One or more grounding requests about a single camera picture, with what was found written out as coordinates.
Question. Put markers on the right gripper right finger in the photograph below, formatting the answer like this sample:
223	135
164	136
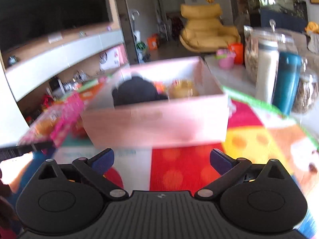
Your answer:
230	170

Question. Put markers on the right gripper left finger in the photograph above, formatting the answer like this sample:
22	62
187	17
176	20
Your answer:
93	169

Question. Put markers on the pink toy strainer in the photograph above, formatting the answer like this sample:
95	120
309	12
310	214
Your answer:
55	123

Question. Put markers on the yellow plush toy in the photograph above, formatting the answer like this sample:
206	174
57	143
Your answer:
182	89

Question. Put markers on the colourful cartoon play mat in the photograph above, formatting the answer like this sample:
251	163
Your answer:
256	131

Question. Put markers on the pink cardboard box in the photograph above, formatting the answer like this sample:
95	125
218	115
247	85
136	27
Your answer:
167	123

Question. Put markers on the black cloth item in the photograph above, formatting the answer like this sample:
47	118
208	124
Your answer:
136	90

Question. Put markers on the white side table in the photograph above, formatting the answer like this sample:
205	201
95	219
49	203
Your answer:
237	79

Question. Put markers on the small glass jar of grains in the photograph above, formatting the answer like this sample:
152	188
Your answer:
307	90

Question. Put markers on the pink toy bucket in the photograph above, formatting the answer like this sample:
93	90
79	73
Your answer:
225	58

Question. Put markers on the white canister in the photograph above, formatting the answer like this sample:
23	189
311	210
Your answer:
270	44

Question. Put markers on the teal thermos bottle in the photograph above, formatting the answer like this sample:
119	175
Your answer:
288	74

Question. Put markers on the orange round toy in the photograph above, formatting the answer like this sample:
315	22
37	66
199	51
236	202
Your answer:
238	49

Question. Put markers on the glass jar of nuts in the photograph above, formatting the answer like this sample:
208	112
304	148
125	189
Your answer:
251	54

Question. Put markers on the yellow lounge chair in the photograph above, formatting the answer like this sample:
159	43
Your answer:
204	32

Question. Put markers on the black television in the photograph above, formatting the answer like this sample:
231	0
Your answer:
25	20

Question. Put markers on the dark blue cabinet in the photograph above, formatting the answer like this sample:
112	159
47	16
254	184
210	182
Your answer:
283	21

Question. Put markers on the white wall shelf unit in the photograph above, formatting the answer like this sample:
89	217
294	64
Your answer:
22	78

